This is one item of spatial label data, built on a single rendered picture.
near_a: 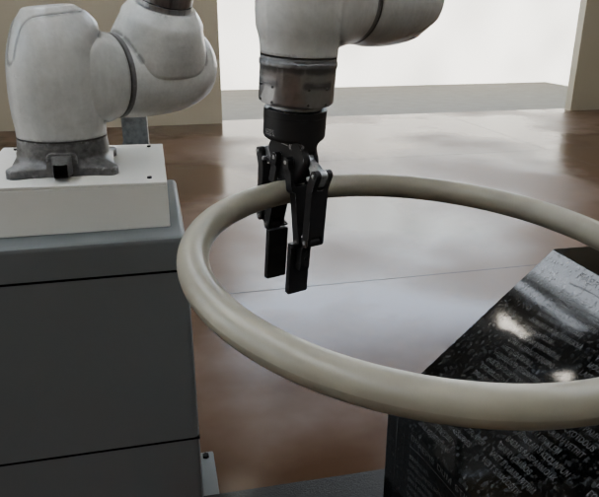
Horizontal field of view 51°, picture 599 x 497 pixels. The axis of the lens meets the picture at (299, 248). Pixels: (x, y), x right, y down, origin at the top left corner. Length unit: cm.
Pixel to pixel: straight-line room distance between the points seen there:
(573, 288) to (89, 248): 72
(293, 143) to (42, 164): 54
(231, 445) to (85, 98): 110
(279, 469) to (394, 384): 137
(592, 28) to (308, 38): 815
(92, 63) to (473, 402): 89
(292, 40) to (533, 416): 45
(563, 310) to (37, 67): 87
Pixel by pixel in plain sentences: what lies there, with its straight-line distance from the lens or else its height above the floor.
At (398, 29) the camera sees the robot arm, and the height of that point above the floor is 113.
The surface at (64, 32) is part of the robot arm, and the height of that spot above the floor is 112.
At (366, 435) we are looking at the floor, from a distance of 190.
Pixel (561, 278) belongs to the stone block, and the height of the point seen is 80.
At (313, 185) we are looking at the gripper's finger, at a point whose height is 96.
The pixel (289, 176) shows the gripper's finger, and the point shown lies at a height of 96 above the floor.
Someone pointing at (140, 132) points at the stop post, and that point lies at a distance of 210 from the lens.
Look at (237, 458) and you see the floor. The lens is 182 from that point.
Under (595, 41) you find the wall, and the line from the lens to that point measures 884.
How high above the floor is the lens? 114
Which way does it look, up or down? 21 degrees down
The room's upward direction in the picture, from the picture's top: straight up
